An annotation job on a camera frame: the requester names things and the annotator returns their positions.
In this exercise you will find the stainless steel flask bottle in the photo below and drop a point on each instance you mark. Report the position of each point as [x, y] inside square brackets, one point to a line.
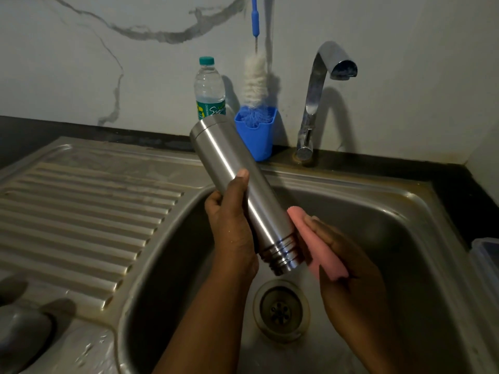
[234, 163]

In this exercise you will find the person's right forearm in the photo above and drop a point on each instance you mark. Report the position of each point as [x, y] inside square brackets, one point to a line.
[376, 354]

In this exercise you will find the person's left hand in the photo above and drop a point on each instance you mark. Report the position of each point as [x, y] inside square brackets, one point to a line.
[234, 237]

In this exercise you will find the person's right hand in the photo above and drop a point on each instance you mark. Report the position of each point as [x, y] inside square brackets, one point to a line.
[356, 284]

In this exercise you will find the pink cleaning sponge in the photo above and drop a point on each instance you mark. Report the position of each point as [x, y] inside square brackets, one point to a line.
[308, 237]

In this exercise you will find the person's left thumb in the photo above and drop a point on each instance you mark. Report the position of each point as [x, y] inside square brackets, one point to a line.
[238, 190]

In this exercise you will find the stainless steel sink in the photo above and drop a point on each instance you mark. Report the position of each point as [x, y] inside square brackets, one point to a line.
[78, 214]

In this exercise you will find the person's right fingers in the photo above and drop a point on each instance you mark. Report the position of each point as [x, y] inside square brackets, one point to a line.
[321, 229]

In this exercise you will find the clear plastic water bottle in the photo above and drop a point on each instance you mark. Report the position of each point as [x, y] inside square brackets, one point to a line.
[209, 87]

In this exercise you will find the blue plastic holder cup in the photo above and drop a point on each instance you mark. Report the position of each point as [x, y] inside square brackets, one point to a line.
[257, 138]

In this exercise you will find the person's left forearm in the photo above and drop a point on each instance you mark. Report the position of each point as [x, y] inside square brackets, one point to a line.
[206, 327]

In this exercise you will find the chrome sink faucet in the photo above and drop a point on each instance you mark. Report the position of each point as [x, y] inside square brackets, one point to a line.
[314, 93]

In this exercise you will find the round metal sink drain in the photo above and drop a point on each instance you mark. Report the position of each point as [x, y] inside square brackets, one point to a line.
[281, 310]

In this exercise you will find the grey rounded object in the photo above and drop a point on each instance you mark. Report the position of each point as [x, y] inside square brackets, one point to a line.
[21, 334]

